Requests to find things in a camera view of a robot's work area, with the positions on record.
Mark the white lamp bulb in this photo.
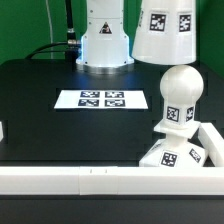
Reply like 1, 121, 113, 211
160, 65, 204, 129

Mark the white lamp base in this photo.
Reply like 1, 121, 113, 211
139, 120, 208, 168

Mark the white lamp shade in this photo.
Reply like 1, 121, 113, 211
132, 0, 196, 65

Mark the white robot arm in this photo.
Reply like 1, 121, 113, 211
76, 0, 134, 74

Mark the white marker sheet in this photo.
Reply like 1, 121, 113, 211
54, 90, 148, 109

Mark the white right fence bar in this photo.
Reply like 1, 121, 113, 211
198, 123, 224, 167

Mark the white fence bar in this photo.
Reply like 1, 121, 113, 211
0, 167, 224, 195
0, 121, 4, 142
198, 123, 224, 167

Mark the white left fence bar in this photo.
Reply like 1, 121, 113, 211
0, 121, 4, 142

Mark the white front fence bar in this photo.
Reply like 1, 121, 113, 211
0, 167, 224, 195

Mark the black table cable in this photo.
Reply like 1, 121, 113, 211
25, 39, 82, 61

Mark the black thick cable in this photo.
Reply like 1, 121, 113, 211
64, 0, 76, 44

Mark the white thin cable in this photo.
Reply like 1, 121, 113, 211
45, 0, 54, 60

